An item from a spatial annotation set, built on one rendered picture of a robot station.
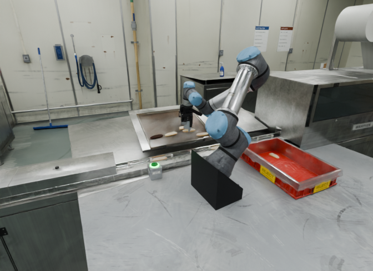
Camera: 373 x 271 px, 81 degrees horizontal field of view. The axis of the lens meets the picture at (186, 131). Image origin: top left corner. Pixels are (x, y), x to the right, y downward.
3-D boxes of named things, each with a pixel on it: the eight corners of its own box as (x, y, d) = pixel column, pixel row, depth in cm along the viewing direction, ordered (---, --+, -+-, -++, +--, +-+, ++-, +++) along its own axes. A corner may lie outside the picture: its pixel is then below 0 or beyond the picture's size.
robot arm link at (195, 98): (208, 103, 135) (202, 96, 143) (197, 92, 128) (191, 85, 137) (199, 112, 136) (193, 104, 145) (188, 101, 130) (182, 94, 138)
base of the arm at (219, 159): (233, 181, 108) (246, 165, 109) (215, 167, 101) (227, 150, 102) (218, 169, 122) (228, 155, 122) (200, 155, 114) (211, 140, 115)
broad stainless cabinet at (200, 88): (201, 144, 352) (203, 80, 312) (179, 123, 442) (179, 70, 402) (292, 127, 418) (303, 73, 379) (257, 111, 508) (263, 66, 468)
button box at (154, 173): (150, 186, 127) (149, 170, 122) (147, 178, 133) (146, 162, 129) (164, 182, 129) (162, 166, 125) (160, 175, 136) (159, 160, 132)
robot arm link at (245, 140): (242, 163, 110) (257, 141, 111) (228, 151, 103) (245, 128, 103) (227, 153, 120) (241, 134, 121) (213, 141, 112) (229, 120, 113)
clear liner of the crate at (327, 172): (296, 201, 108) (300, 185, 105) (237, 156, 149) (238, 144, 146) (340, 185, 121) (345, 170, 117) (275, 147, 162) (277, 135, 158)
